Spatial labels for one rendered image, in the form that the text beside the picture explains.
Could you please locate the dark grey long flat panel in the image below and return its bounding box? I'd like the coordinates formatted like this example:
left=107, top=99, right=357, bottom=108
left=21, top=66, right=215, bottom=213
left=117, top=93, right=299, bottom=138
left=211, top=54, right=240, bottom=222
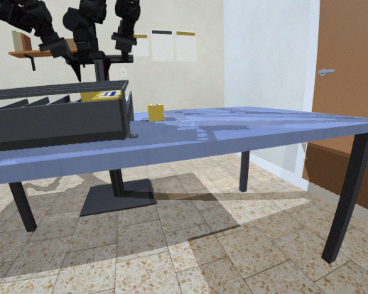
left=0, top=99, right=126, bottom=143

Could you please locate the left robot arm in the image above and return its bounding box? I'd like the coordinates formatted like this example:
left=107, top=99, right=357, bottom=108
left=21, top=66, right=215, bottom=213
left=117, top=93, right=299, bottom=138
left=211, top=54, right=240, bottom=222
left=63, top=0, right=141, bottom=52

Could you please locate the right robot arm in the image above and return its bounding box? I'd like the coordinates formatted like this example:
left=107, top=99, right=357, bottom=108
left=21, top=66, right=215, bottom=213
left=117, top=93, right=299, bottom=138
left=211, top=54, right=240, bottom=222
left=0, top=0, right=64, bottom=48

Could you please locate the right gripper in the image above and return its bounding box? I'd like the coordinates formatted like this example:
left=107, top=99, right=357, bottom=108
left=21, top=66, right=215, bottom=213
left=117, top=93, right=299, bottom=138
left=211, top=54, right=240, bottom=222
left=0, top=4, right=53, bottom=37

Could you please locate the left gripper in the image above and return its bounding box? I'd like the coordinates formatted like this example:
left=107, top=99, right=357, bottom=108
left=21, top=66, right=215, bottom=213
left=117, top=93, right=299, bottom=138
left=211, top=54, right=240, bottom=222
left=68, top=50, right=112, bottom=82

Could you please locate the yellow butter carton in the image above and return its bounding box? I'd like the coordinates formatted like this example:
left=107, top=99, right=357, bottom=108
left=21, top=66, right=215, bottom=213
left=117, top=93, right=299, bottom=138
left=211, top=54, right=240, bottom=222
left=92, top=90, right=122, bottom=101
left=80, top=92, right=100, bottom=102
left=148, top=104, right=164, bottom=121

